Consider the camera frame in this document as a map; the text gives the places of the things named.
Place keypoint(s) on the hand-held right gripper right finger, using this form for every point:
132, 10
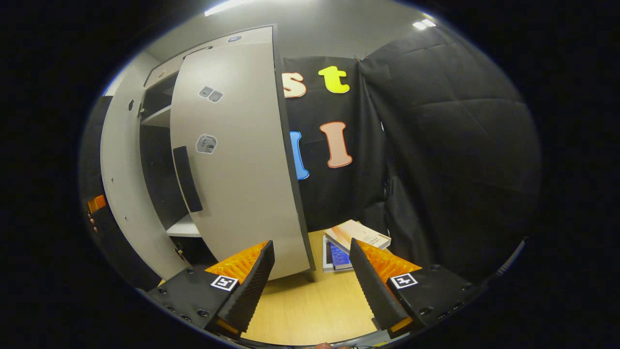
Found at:
373, 291

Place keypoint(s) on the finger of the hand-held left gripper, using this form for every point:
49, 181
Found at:
97, 203

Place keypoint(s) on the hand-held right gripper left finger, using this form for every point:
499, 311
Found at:
249, 291

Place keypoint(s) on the grey shoe cabinet door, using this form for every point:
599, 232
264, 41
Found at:
121, 184
242, 194

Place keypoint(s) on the grey shoe cabinet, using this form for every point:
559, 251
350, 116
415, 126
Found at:
184, 228

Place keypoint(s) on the grey cabinet drawer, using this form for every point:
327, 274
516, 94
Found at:
256, 34

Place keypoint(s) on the blue and white book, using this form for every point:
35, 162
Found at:
336, 257

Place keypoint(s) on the black backdrop cloth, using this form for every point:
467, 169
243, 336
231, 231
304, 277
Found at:
460, 169

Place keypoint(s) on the small ceiling light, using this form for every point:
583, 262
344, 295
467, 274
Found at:
424, 24

